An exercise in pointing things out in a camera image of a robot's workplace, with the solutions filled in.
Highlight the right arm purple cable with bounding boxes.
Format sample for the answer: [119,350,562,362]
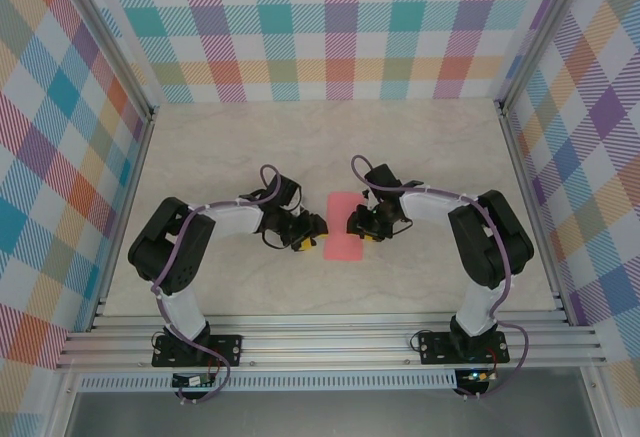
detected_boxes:
[349,154,532,401]

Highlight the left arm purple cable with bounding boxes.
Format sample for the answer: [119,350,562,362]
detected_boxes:
[149,164,282,405]

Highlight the pink paper sheet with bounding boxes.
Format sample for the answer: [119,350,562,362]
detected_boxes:
[322,190,365,262]

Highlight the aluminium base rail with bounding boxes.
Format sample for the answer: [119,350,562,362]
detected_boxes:
[54,311,609,371]

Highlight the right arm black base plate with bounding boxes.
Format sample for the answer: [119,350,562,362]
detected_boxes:
[418,331,510,366]

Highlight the aluminium frame post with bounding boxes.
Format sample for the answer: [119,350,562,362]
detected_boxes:
[493,0,599,108]
[47,0,160,123]

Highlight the slotted grey cable duct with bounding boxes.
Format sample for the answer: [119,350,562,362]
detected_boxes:
[78,369,459,392]

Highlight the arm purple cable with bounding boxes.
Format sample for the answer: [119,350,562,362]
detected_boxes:
[349,154,532,401]
[149,164,282,405]

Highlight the aluminium side rail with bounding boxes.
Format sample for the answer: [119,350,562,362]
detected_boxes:
[88,106,160,333]
[494,100,572,327]

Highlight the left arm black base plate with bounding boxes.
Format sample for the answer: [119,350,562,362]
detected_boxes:
[152,334,245,368]

